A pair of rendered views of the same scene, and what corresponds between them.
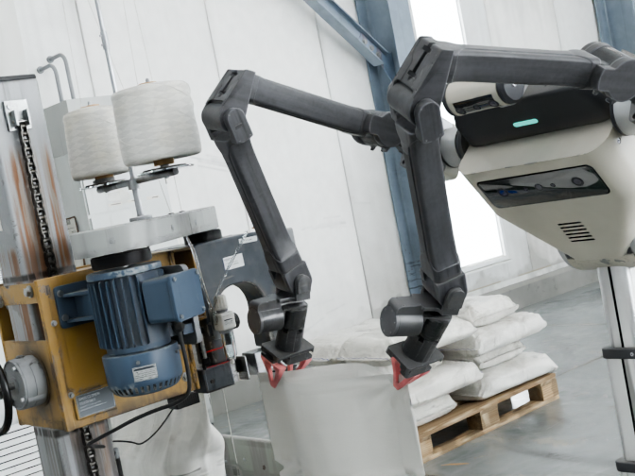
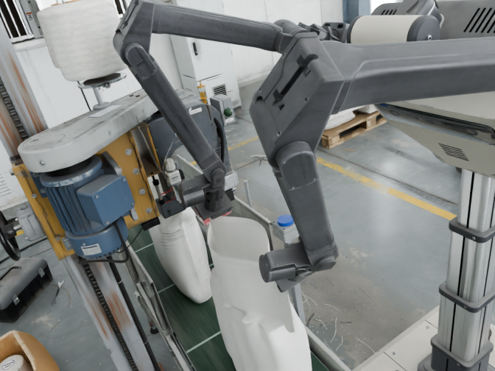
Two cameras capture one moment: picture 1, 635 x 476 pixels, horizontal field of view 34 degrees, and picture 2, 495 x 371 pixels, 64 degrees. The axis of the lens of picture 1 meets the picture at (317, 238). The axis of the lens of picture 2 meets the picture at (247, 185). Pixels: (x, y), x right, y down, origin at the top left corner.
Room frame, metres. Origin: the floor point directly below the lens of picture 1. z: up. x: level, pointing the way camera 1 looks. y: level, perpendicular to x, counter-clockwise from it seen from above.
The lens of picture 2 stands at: (1.24, -0.24, 1.69)
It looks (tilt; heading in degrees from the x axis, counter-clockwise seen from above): 28 degrees down; 14
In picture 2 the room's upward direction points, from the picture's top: 11 degrees counter-clockwise
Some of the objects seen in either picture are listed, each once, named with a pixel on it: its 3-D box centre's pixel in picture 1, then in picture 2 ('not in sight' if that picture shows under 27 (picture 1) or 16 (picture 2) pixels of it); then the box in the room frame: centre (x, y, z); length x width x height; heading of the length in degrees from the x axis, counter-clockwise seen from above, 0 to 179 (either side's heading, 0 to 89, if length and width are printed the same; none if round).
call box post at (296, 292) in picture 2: not in sight; (298, 308); (2.47, -0.06, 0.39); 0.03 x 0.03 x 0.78; 39
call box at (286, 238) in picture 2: not in sight; (286, 228); (2.47, -0.06, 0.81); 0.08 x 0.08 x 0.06; 39
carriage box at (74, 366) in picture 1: (94, 338); (85, 182); (2.26, 0.52, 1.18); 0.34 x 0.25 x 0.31; 129
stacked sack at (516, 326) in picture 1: (483, 333); not in sight; (5.63, -0.79, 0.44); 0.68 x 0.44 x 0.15; 129
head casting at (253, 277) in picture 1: (210, 291); (176, 135); (2.50, 0.28, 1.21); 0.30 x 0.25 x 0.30; 39
